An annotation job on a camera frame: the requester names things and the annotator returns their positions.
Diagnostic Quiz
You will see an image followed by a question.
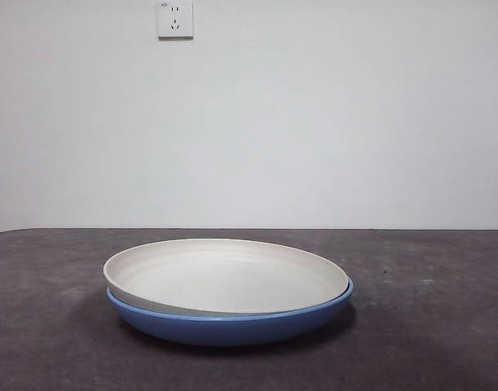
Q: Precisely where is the blue round plate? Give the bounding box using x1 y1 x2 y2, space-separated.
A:
105 275 355 348

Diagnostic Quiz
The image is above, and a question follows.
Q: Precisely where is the white wall socket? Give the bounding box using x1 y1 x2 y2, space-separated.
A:
157 0 195 41

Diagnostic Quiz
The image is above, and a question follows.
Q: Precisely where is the white round plate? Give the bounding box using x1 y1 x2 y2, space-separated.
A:
103 238 351 318

